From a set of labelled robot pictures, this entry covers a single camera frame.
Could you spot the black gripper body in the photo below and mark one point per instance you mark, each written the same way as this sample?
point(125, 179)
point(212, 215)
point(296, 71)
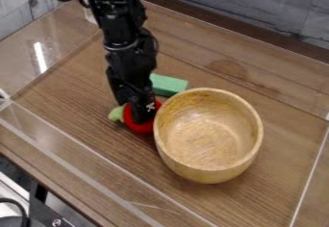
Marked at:
point(133, 63)

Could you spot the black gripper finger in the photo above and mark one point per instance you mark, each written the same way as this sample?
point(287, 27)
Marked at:
point(143, 108)
point(120, 90)

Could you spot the red plush fruit green stem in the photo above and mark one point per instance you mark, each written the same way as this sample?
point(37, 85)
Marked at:
point(121, 114)

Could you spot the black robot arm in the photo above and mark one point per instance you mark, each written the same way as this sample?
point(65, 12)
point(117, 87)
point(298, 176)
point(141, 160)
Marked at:
point(120, 19)

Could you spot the green foam block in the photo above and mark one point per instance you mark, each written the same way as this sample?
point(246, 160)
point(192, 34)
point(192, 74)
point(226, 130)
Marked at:
point(167, 86)

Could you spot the wooden bowl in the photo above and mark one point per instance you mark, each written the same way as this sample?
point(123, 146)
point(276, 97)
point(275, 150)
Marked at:
point(207, 134)

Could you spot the clear acrylic corner bracket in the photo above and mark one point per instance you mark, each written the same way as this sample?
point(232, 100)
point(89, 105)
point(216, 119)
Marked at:
point(88, 14)

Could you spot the clear acrylic enclosure wall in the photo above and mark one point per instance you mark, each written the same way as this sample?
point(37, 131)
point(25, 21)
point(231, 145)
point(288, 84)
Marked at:
point(103, 169)

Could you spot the black metal table frame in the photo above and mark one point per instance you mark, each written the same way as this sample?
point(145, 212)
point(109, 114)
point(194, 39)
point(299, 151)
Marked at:
point(40, 211)

